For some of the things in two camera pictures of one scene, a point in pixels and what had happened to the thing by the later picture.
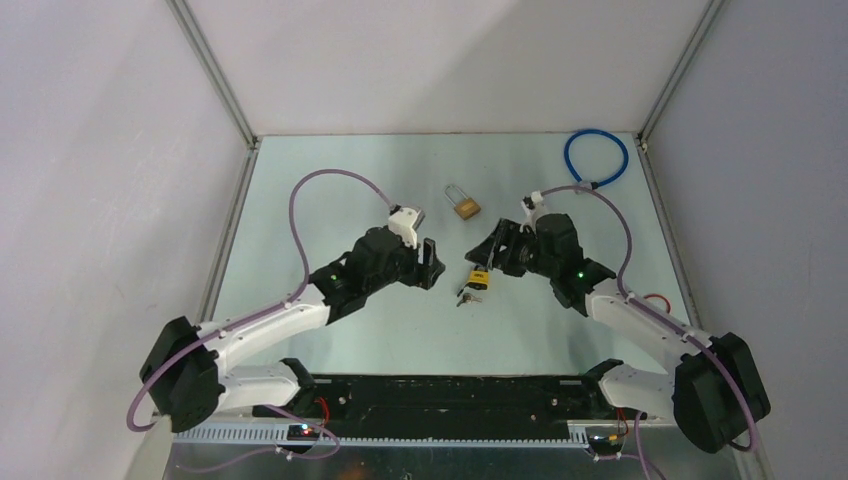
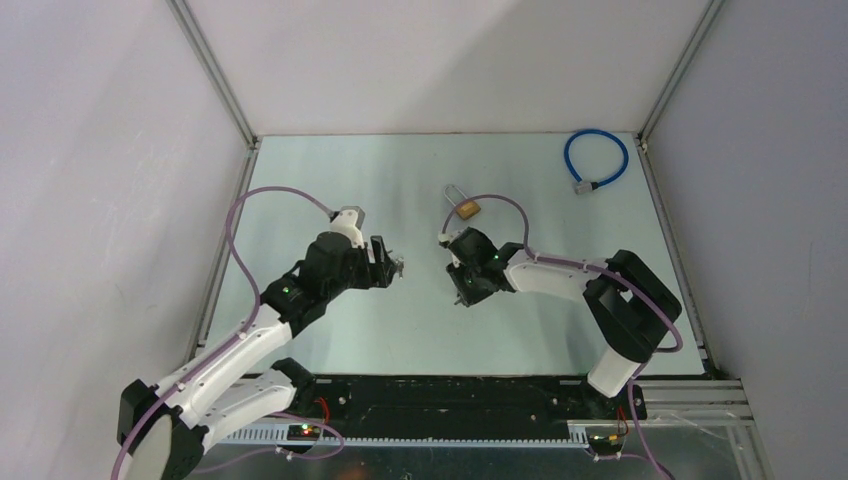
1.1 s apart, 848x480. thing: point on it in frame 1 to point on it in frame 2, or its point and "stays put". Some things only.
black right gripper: x=504 y=232 to x=470 y=298
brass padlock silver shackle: x=466 y=208 stays put
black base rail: x=449 y=406 stays put
